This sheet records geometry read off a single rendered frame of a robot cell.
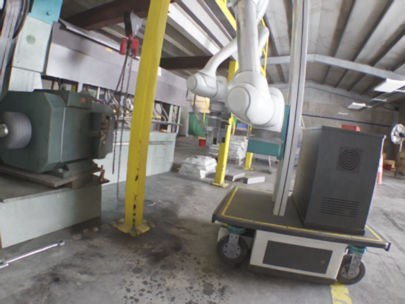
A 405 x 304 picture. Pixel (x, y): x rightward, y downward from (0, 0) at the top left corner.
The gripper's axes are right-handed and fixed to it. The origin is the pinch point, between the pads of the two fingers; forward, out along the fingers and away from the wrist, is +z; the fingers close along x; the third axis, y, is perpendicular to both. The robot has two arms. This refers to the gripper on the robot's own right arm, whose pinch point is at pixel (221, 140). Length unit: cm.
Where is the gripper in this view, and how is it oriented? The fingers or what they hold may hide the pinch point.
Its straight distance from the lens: 154.2
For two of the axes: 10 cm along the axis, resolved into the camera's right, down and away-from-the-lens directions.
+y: 9.5, 1.4, -2.7
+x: 2.8, -0.4, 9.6
